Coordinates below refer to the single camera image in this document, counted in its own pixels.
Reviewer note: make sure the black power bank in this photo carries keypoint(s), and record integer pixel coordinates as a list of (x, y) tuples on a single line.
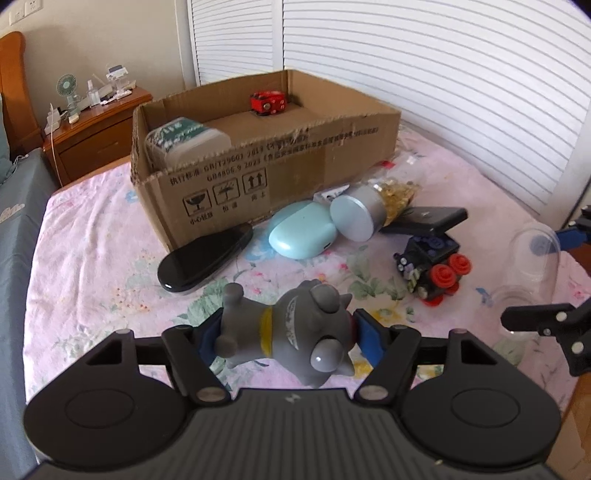
[(429, 219)]

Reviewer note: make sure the small clear bottle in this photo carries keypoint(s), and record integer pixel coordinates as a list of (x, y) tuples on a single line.
[(93, 94)]

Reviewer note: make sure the wooden headboard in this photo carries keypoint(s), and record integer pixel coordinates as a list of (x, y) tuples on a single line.
[(14, 83)]

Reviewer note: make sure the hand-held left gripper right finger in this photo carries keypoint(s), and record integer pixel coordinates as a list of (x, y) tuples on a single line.
[(369, 337)]

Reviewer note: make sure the clear plastic container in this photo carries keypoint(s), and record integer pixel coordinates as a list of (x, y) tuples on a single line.
[(531, 272)]

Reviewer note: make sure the blue bed sheet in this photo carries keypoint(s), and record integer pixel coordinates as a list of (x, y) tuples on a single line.
[(18, 277)]

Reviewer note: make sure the mint green case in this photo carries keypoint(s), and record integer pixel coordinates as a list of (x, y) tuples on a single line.
[(300, 230)]

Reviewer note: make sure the white power strip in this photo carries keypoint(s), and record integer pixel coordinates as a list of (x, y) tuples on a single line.
[(57, 121)]

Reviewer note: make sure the white louvered door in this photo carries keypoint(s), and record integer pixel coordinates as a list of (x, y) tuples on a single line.
[(438, 60), (235, 41)]

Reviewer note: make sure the small white box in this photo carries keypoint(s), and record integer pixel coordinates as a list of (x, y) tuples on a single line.
[(325, 196)]

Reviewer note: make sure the small green desk fan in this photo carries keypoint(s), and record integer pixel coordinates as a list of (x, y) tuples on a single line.
[(67, 87)]

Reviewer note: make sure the red toy car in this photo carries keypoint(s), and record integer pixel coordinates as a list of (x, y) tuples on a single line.
[(267, 102)]

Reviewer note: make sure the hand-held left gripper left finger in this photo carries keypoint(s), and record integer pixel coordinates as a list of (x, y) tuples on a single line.
[(207, 338)]

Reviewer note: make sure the green white wet wipes pack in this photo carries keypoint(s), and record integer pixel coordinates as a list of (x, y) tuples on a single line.
[(184, 138)]

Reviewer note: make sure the wooden nightstand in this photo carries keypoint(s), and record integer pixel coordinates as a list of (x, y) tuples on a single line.
[(97, 134)]

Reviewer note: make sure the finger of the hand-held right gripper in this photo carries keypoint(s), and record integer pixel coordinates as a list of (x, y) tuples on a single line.
[(531, 318), (572, 237)]

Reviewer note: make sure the white wall switch and socket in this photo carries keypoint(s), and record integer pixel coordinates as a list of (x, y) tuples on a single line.
[(32, 8)]

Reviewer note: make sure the pink floral sheet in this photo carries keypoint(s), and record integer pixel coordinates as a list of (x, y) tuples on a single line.
[(101, 258)]

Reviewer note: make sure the black glasses case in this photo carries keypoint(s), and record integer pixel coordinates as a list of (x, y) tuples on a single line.
[(203, 258)]

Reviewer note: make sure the clear jar with silver lid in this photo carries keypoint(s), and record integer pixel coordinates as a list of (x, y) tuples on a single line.
[(355, 214)]

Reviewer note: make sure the black toy train red wheels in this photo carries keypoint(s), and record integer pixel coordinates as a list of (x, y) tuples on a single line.
[(429, 267)]

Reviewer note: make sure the white phone stand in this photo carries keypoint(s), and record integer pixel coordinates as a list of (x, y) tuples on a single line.
[(115, 76)]

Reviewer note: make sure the cardboard box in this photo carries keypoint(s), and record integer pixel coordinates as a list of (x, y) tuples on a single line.
[(277, 175)]

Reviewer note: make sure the grey cat toy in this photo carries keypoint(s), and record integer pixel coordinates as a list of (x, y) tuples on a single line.
[(286, 323)]

